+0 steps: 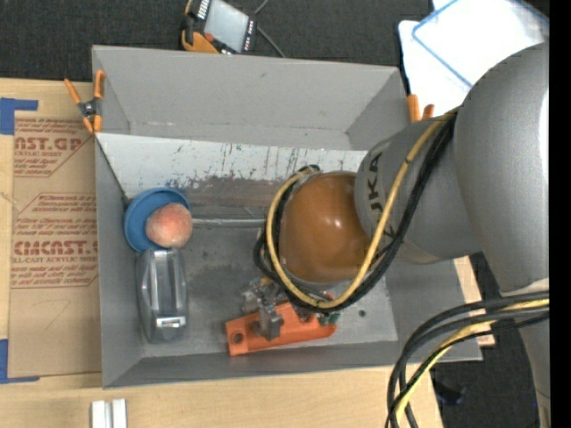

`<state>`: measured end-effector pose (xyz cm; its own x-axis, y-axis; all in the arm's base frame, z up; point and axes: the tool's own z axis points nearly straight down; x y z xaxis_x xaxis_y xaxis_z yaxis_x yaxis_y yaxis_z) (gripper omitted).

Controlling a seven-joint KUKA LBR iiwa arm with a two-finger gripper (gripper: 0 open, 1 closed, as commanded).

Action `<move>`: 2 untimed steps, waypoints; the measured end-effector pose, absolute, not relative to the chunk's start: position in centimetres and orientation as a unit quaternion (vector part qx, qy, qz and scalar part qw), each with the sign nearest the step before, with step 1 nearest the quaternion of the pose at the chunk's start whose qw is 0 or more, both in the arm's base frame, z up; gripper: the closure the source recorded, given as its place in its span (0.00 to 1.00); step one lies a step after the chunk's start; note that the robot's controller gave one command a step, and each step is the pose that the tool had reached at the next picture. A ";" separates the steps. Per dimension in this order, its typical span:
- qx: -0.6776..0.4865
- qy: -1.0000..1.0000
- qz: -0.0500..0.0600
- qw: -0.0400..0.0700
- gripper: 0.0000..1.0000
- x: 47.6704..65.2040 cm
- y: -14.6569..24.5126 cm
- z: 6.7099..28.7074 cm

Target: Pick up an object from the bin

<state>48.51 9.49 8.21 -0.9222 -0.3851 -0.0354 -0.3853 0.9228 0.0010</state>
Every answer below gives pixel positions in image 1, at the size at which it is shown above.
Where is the blue round bowl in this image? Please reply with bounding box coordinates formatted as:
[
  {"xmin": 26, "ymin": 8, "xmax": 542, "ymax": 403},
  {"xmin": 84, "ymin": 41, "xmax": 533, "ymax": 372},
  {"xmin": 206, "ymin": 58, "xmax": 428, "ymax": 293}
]
[{"xmin": 123, "ymin": 186, "xmax": 193, "ymax": 254}]

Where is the grey metal bin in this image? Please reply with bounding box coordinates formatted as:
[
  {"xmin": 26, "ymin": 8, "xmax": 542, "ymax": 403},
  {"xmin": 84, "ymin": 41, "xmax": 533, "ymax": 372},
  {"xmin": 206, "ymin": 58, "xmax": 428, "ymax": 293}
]
[{"xmin": 91, "ymin": 45, "xmax": 485, "ymax": 390}]

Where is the orange flat tool block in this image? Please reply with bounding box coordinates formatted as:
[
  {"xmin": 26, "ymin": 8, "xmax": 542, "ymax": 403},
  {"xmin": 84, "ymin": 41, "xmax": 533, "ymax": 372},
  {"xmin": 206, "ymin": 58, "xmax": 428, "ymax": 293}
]
[{"xmin": 223, "ymin": 300, "xmax": 338, "ymax": 358}]

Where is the pink-orange peach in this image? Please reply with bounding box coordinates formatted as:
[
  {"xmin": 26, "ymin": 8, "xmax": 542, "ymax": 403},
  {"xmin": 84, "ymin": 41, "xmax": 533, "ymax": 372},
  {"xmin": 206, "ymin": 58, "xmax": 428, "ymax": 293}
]
[{"xmin": 145, "ymin": 202, "xmax": 194, "ymax": 250}]

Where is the brown cardboard board, red print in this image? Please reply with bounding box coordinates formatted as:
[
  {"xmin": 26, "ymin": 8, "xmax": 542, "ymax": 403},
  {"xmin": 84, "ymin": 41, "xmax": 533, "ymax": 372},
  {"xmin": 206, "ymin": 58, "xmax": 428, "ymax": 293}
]
[{"xmin": 0, "ymin": 77, "xmax": 104, "ymax": 385}]

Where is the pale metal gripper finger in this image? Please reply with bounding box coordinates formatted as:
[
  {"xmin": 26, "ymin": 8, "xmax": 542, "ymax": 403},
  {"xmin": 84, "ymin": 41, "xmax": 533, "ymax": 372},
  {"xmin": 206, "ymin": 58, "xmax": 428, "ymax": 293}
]
[
  {"xmin": 250, "ymin": 303, "xmax": 286, "ymax": 342},
  {"xmin": 240, "ymin": 282, "xmax": 269, "ymax": 313}
]

